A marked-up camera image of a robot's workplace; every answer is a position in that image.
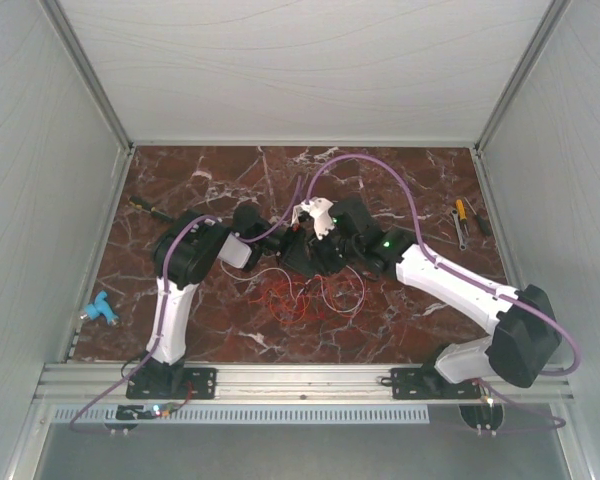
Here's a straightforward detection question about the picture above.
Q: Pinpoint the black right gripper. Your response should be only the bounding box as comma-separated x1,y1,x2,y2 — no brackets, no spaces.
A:
304,221,360,277

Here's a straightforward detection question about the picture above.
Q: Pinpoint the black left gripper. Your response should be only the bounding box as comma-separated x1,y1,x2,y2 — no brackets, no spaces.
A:
253,224,316,281

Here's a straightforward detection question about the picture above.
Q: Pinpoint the red wire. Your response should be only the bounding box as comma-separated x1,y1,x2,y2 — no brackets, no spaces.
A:
259,274,366,326

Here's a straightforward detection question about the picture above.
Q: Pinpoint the white wire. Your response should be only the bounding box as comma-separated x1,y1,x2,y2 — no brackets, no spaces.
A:
219,262,367,316

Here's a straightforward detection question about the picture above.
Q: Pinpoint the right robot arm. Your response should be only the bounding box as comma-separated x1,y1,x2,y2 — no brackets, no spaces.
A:
296,197,562,398

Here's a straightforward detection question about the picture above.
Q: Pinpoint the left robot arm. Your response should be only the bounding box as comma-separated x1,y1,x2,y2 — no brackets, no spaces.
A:
146,204,317,398

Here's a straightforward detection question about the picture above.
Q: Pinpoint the black screwdriver right side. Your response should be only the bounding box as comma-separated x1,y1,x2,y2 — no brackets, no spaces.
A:
470,205,493,237

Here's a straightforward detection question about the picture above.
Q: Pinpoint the black yellow screwdriver left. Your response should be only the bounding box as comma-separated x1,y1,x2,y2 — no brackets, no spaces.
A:
129,195,174,223

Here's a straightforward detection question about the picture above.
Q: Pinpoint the blue plastic fitting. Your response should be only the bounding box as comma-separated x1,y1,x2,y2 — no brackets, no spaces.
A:
78,291,119,326

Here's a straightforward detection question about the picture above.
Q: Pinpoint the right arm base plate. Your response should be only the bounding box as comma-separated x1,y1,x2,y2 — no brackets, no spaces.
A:
380,365,481,400

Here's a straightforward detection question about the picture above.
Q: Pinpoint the grey slotted cable duct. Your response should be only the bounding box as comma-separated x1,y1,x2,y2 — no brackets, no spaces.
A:
53,404,430,425

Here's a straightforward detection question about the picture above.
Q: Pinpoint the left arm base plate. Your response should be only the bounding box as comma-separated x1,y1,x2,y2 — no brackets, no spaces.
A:
125,367,217,400

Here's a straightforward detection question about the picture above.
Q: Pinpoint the aluminium front rail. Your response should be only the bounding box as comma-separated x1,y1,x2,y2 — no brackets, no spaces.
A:
33,362,575,401

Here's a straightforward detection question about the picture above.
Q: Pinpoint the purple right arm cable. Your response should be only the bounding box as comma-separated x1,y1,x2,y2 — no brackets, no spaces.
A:
307,153,583,434

